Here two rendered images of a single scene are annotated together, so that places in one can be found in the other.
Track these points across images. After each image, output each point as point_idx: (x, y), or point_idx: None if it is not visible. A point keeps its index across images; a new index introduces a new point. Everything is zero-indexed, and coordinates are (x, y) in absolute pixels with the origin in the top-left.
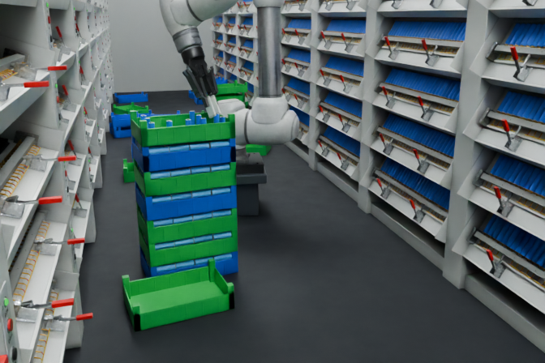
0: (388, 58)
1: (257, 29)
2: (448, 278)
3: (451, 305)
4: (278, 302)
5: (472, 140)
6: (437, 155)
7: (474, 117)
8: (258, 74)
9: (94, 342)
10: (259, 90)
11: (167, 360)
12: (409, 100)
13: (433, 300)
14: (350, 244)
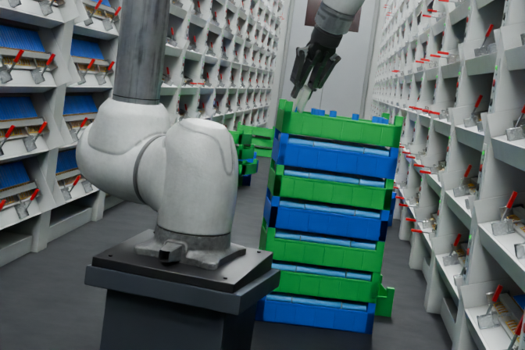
0: (6, 5)
1: None
2: (41, 248)
3: (80, 247)
4: None
5: (65, 87)
6: (32, 122)
7: (73, 63)
8: (163, 58)
9: (412, 304)
10: (160, 90)
11: None
12: (8, 65)
13: (87, 251)
14: (72, 283)
